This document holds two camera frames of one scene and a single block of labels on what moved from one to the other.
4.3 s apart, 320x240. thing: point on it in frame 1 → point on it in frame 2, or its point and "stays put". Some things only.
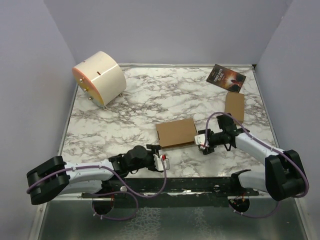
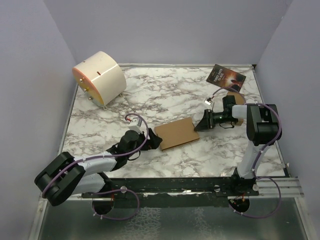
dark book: x=226 y=78 stays put
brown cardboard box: x=176 y=133 stays put
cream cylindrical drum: x=100 y=77 stays put
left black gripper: x=154 y=149 → x=153 y=143
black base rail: x=171 y=192 stays put
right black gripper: x=210 y=148 → x=207 y=122
